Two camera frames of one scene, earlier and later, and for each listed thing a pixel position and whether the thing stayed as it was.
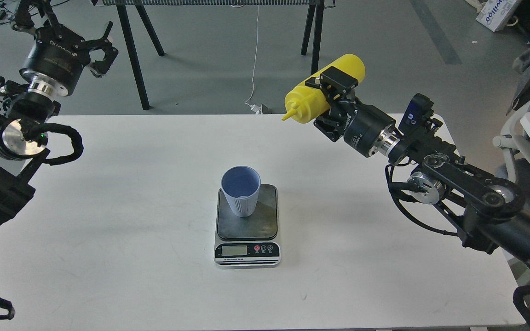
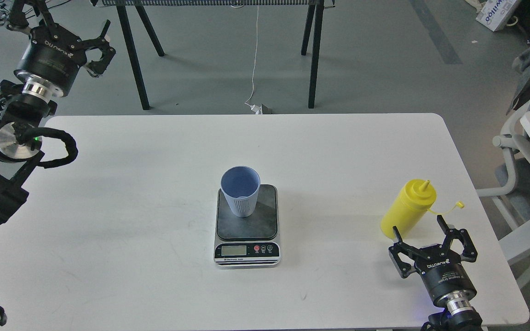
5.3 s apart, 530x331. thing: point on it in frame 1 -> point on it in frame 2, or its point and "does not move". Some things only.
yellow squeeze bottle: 304,103 -> 409,207
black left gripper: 59,55 does not move
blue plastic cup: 241,185 does not move
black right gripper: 366,129 -> 441,269
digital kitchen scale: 250,242 does not move
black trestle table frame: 317,5 does not move
